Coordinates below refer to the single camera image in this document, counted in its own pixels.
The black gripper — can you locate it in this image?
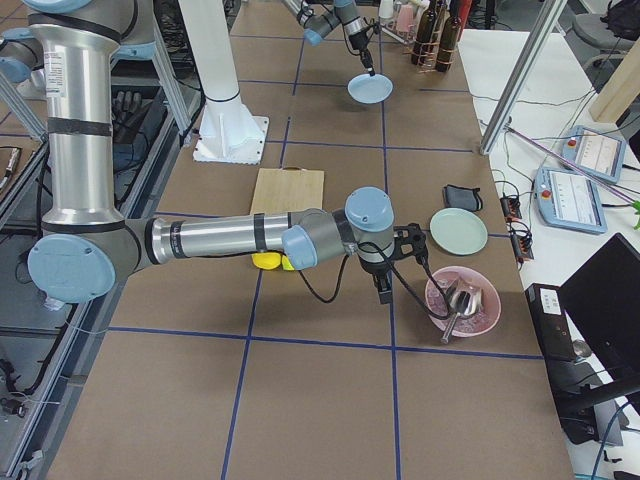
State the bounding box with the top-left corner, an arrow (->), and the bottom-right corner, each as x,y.
360,258 -> 394,304
349,30 -> 375,77

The light blue plate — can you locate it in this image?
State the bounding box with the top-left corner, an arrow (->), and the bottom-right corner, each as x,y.
347,74 -> 394,104

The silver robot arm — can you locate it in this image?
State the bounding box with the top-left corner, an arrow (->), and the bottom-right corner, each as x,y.
22,1 -> 396,303
282,0 -> 379,77

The green plate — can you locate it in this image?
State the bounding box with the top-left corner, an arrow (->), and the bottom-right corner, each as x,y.
429,208 -> 488,256

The dark wine bottle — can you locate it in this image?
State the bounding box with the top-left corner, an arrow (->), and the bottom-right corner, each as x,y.
411,1 -> 446,65
435,1 -> 461,73

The metal scoop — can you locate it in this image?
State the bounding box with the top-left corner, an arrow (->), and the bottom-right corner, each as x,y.
441,278 -> 483,344

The pink bowl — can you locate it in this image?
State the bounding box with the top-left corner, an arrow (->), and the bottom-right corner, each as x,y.
425,266 -> 501,338

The yellow lemon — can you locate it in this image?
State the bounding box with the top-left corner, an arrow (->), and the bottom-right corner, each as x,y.
252,252 -> 282,270
281,255 -> 296,271

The dark folded cloth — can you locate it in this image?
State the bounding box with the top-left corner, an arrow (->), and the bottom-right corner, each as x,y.
443,184 -> 484,212

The bamboo cutting board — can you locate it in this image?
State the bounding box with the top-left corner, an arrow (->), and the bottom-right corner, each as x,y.
250,168 -> 325,214

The black desktop computer box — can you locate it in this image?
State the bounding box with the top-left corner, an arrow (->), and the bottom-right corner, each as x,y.
525,283 -> 576,362

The teach pendant tablet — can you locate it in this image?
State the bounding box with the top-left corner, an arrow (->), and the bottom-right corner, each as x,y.
562,125 -> 627,184
534,167 -> 607,234

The black computer monitor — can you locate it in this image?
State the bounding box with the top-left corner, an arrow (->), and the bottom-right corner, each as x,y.
559,233 -> 639,373

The copper wire bottle rack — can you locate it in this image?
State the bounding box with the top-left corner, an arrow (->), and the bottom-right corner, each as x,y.
410,14 -> 461,73

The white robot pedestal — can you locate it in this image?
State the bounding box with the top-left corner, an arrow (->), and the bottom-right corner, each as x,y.
179,0 -> 269,165

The aluminium frame post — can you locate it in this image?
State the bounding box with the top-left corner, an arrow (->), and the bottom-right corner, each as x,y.
479,0 -> 568,155

